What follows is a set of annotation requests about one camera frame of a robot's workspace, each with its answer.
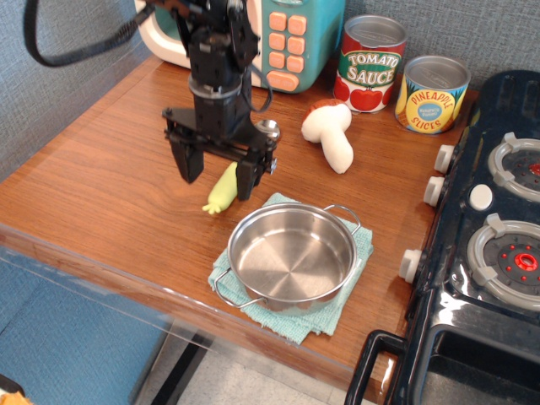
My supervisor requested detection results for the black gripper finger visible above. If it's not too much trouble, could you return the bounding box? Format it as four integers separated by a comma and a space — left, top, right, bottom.
236, 158, 266, 201
170, 137, 204, 183

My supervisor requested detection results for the spoon with green handle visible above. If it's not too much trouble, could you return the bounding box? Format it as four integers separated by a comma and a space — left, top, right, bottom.
201, 118, 282, 216

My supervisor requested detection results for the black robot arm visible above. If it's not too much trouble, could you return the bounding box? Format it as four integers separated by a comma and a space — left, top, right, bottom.
159, 1, 277, 201

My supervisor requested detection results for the stainless steel pot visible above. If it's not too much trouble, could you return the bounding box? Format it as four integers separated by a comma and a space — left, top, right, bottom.
212, 202, 361, 316

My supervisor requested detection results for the orange object bottom left corner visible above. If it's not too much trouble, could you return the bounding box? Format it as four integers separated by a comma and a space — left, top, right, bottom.
0, 375, 33, 405

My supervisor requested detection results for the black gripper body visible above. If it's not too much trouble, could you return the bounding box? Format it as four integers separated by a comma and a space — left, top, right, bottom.
162, 82, 277, 173

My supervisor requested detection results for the plush mushroom toy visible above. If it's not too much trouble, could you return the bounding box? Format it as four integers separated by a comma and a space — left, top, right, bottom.
300, 99, 354, 174

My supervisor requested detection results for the black braided cable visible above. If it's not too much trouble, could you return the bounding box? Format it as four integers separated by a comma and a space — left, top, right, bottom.
22, 0, 155, 68

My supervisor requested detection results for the black toy stove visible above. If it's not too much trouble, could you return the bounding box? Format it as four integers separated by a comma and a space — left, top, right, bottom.
346, 70, 539, 404

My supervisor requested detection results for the tomato sauce can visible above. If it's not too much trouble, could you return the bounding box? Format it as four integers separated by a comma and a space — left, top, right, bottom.
333, 14, 408, 113

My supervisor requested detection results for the pineapple slices can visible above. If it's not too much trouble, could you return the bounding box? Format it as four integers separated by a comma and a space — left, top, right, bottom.
395, 55, 471, 134

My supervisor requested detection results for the teal folded cloth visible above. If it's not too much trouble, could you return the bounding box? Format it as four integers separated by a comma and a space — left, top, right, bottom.
208, 192, 373, 344

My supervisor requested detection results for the toy microwave teal and cream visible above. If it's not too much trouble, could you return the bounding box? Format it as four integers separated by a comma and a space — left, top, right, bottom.
139, 0, 345, 94

